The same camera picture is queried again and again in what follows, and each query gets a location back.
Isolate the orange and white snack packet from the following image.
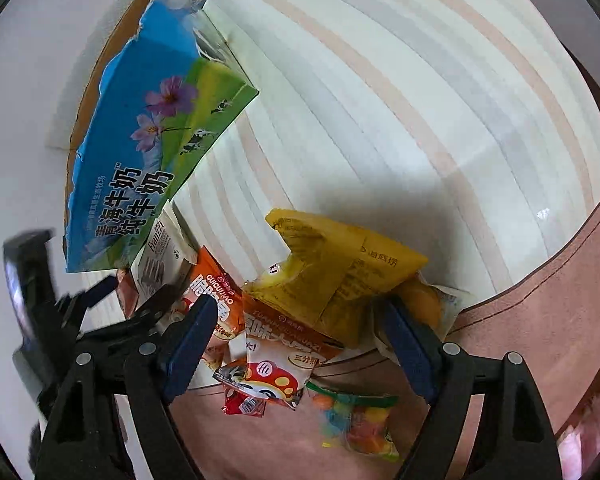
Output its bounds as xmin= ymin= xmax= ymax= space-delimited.
xmin=242 ymin=295 xmax=346 ymax=411

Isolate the colourful candy bag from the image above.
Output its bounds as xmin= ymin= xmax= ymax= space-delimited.
xmin=305 ymin=380 xmax=401 ymax=463

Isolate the white wafer packet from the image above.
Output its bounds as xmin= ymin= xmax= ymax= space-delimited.
xmin=130 ymin=205 xmax=198 ymax=311

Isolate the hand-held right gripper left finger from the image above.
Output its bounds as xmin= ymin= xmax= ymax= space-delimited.
xmin=32 ymin=296 xmax=220 ymax=480

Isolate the red snack packet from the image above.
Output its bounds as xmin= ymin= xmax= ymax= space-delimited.
xmin=215 ymin=360 xmax=266 ymax=417

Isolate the yellow snack packet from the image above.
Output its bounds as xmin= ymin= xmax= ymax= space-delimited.
xmin=243 ymin=208 xmax=429 ymax=348

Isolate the brown snack packet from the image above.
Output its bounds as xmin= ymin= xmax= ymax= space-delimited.
xmin=115 ymin=269 xmax=141 ymax=318

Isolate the bread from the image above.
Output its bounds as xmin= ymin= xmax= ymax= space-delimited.
xmin=395 ymin=272 xmax=473 ymax=346

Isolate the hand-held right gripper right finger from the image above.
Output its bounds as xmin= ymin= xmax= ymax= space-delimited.
xmin=378 ymin=295 xmax=566 ymax=480

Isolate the blue printed cardboard box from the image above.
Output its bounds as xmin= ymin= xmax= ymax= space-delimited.
xmin=45 ymin=0 xmax=259 ymax=273

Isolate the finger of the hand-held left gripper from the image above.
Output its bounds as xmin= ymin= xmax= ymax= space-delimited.
xmin=87 ymin=282 xmax=191 ymax=361
xmin=55 ymin=276 xmax=120 ymax=328

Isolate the striped blanket with pink border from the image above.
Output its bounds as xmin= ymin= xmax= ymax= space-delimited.
xmin=170 ymin=0 xmax=600 ymax=480

